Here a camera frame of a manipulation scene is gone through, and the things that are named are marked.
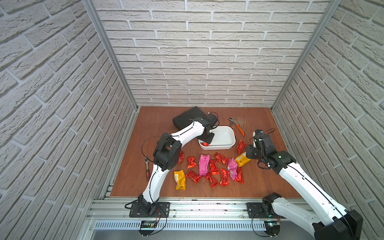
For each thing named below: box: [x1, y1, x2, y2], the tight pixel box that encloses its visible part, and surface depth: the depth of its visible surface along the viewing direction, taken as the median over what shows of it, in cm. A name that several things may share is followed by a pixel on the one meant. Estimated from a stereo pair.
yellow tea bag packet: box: [174, 169, 186, 191], surface depth 81 cm
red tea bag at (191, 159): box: [187, 156, 197, 169], surface depth 88 cm
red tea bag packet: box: [185, 170, 202, 184], surface depth 84 cm
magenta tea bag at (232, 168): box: [227, 157, 238, 181], surface depth 87 cm
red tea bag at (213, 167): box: [209, 159, 220, 175], surface depth 88 cm
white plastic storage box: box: [198, 126, 236, 150], surface depth 101 cm
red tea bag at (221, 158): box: [214, 152, 230, 165], surface depth 92 cm
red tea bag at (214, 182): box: [205, 172, 219, 189], surface depth 82 cm
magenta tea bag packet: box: [199, 154, 211, 176], surface depth 87 cm
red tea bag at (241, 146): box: [236, 139, 247, 154], surface depth 97 cm
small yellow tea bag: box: [235, 152, 252, 167], surface depth 89 cm
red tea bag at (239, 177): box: [234, 167, 245, 184], surface depth 85 cm
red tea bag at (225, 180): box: [219, 168, 230, 186], surface depth 85 cm
